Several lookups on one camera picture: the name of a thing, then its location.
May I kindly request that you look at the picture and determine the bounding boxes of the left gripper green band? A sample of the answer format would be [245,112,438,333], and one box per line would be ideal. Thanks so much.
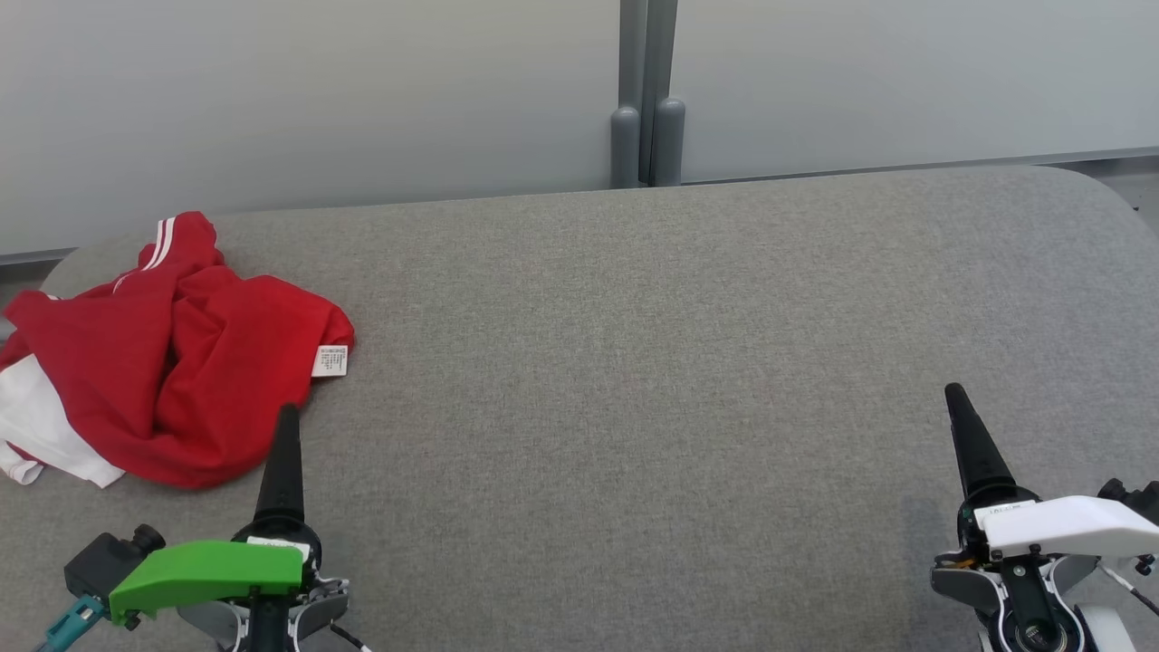
[109,403,350,652]

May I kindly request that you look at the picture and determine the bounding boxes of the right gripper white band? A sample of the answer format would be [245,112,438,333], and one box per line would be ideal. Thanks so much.
[931,382,1159,652]

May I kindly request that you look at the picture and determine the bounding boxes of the red basketball jersey white sleeves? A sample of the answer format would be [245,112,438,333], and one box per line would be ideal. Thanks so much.
[0,272,356,491]

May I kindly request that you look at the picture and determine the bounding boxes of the grey fabric sofa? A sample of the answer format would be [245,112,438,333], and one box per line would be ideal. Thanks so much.
[0,163,1159,652]

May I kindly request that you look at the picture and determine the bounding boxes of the thin black right gripper cable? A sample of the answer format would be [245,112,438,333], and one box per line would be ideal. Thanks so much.
[1100,561,1159,618]

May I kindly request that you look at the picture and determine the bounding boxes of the teal plug left camera cable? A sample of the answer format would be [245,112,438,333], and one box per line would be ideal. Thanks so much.
[36,593,111,652]

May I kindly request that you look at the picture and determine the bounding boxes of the grey wall base rail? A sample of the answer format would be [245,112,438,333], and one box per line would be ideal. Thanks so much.
[0,145,1159,266]

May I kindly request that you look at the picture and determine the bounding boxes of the grey cylindrical post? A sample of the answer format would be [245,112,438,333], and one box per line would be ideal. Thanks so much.
[652,97,686,187]
[611,106,641,189]

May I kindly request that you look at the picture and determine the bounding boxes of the grey vertical wall mullion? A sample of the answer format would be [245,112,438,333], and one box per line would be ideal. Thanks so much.
[620,0,678,187]

